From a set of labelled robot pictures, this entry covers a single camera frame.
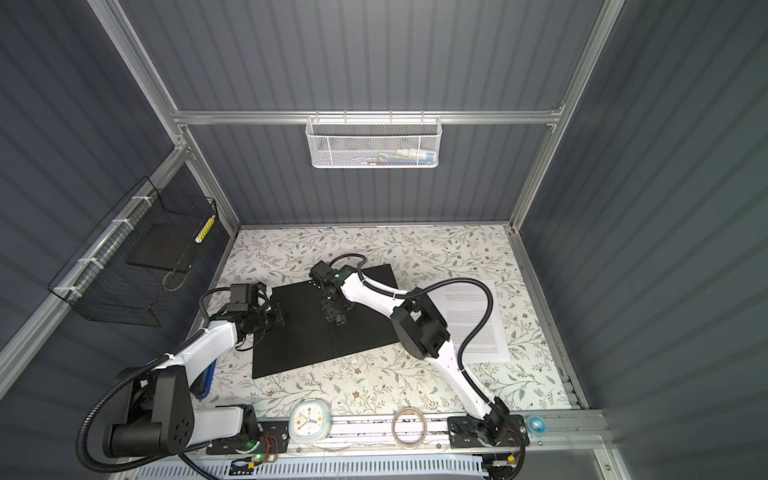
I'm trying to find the yellow marker pen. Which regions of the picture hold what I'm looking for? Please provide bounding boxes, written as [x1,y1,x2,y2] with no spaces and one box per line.
[194,214,217,244]

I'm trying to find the white printed paper files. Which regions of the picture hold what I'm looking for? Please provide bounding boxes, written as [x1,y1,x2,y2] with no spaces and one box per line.
[426,280,511,365]

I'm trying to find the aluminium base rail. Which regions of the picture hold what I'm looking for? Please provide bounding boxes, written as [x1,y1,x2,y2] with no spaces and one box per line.
[122,409,613,457]

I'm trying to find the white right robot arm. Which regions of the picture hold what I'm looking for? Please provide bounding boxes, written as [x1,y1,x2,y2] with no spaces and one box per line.
[309,261,511,446]

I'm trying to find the blue folder with black inside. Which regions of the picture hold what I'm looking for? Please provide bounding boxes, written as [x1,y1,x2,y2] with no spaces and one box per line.
[252,281,399,379]

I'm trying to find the black foam pad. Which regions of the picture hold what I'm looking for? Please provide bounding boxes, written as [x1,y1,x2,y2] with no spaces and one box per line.
[127,224,203,273]

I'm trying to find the black wire basket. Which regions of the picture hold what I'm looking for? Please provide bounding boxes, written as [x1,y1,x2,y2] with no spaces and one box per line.
[48,181,219,327]

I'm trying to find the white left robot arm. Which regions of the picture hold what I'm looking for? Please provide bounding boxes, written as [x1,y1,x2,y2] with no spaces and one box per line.
[102,282,283,458]

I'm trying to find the white square clock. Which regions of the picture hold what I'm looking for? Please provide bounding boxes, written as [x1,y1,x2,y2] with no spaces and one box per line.
[288,399,332,443]

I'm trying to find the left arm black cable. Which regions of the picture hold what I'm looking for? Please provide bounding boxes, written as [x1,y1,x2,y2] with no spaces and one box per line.
[74,286,241,480]

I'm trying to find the white ventilated cable duct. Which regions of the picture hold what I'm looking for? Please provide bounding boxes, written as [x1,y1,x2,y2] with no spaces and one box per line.
[134,454,487,480]

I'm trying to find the blue tape roll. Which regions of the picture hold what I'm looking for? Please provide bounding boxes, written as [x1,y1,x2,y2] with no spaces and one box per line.
[526,416,547,437]

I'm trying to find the clear tape ring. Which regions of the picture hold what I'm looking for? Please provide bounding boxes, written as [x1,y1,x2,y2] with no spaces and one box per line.
[391,407,429,448]

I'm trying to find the white wire mesh basket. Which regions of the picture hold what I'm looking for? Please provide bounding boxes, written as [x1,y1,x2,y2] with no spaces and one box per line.
[305,118,443,169]

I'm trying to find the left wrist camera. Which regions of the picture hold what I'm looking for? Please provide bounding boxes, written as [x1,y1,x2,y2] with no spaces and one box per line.
[254,282,270,311]

